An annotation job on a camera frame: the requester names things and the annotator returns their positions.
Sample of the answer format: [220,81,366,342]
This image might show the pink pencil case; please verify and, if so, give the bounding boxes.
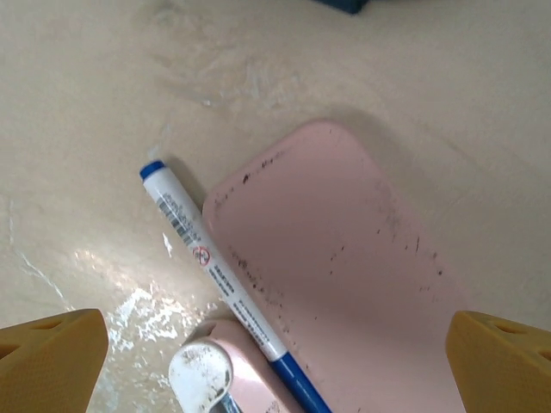
[201,120,471,413]

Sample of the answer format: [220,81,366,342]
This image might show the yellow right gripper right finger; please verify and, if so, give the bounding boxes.
[444,311,551,413]

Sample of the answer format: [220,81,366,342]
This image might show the navy blue backpack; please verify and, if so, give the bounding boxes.
[309,0,372,15]

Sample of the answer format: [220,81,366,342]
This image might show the white blue marker pen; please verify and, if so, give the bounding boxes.
[139,159,333,413]

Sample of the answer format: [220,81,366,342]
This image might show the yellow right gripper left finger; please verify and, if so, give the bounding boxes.
[0,308,109,413]

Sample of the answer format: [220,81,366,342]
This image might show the small pink white eraser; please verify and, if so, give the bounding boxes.
[167,320,299,413]

